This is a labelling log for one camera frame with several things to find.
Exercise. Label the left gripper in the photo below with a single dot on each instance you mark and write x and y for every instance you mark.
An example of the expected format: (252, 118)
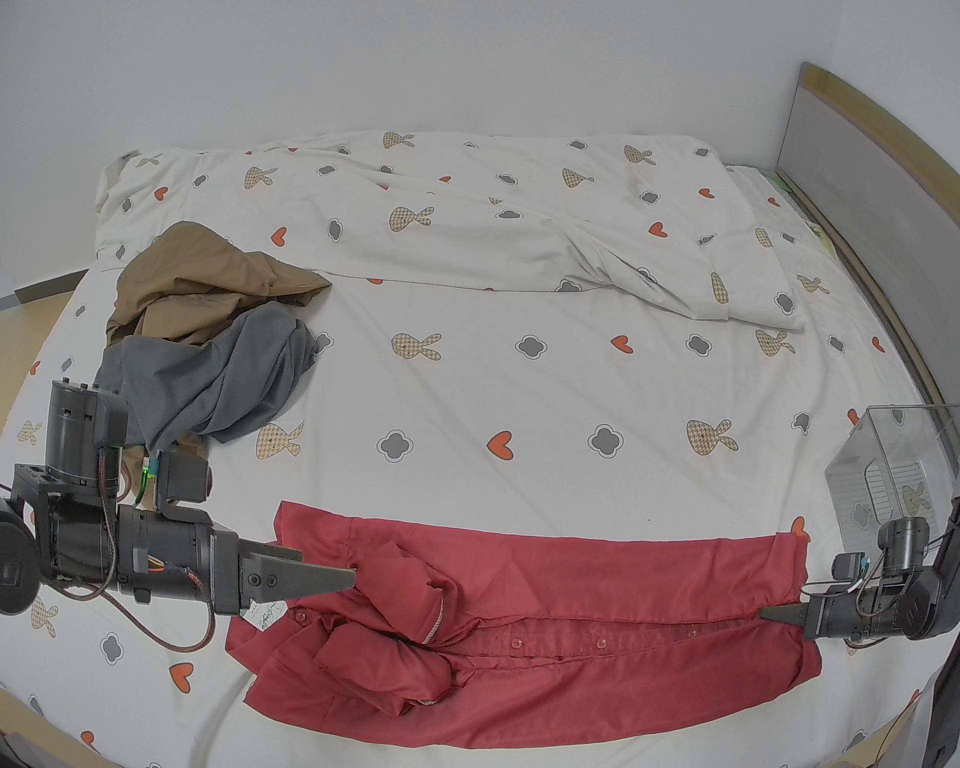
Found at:
(180, 562)

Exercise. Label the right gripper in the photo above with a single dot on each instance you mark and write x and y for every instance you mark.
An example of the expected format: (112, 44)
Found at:
(844, 616)

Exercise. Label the red shirt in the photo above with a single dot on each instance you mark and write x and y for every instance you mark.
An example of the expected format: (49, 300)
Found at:
(600, 585)

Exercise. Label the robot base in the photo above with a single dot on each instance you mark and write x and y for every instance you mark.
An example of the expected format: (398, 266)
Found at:
(946, 720)

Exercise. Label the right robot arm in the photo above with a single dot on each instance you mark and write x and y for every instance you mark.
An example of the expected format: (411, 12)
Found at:
(926, 607)

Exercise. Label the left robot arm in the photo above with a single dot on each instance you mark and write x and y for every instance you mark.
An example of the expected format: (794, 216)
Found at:
(71, 427)

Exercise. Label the clear plastic box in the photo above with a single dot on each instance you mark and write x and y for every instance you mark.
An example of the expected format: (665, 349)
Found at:
(892, 442)

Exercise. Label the grey garment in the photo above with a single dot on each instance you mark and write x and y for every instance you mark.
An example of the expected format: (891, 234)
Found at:
(225, 375)

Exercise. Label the bed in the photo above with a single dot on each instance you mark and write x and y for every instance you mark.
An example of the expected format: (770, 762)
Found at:
(525, 420)

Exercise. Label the brown garment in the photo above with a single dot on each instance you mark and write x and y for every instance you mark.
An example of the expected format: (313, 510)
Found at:
(202, 262)

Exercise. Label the white printed pillow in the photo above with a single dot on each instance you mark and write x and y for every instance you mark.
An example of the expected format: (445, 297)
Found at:
(776, 251)

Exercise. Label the white printed quilt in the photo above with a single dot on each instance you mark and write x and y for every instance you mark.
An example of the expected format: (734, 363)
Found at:
(465, 225)

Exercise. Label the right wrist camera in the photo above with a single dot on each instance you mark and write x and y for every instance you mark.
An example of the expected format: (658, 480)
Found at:
(849, 568)

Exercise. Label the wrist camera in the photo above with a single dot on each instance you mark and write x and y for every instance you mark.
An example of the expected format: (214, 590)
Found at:
(184, 480)
(849, 568)

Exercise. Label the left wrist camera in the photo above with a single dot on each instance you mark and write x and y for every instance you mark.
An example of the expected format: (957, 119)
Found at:
(184, 480)

